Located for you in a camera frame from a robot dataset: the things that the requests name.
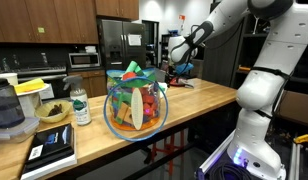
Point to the white cloth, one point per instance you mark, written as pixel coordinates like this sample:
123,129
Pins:
163,87

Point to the yellow-green bowl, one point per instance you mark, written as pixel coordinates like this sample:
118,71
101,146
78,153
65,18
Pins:
53,111

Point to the stainless steel refrigerator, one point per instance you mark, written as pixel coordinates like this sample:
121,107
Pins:
122,45

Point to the grey crumpled cloth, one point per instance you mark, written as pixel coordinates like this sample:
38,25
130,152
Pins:
190,84

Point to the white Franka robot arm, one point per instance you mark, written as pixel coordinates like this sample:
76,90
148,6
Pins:
264,90

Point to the white paper sheet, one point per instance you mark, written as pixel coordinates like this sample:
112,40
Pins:
134,40

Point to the black stove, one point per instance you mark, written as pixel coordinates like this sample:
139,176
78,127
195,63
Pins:
40,78

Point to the red plate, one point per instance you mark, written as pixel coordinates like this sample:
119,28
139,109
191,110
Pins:
175,84

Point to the white spray bottle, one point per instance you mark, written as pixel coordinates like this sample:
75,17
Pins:
80,105

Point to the white cup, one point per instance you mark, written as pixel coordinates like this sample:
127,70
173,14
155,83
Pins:
8,78

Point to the clear bag of colourful blocks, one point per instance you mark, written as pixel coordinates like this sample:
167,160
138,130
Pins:
135,106

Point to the silver microwave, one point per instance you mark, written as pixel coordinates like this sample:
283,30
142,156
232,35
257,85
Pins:
84,60

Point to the brown wooden base cabinet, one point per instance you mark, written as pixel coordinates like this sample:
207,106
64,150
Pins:
92,83

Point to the dark translucent jar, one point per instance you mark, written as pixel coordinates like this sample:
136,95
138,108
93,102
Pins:
6,105

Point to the white tub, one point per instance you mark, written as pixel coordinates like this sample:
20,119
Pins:
27,105

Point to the yellow sponge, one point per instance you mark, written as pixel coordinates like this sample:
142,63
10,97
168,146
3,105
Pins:
29,85

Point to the red stool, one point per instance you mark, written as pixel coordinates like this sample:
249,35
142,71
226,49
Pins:
169,150

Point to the black book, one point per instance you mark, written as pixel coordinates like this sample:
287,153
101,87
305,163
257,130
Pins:
51,145

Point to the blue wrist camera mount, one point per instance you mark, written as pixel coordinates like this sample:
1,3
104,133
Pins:
184,68

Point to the orange wall sign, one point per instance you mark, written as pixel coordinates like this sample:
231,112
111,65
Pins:
182,17

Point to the brown wooden wall cabinets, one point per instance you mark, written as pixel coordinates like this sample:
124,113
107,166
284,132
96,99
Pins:
60,20

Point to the white plate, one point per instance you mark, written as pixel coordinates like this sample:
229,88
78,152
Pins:
34,91

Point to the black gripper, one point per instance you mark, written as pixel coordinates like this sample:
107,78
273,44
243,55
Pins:
178,70

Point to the white box on microwave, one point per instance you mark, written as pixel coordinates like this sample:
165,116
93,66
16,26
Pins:
90,49

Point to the green block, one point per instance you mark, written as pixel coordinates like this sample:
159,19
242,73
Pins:
130,67

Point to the clear plastic lidded container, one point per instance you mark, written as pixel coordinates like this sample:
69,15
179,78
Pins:
17,130

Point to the green sticky note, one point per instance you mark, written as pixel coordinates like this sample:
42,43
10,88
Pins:
41,30

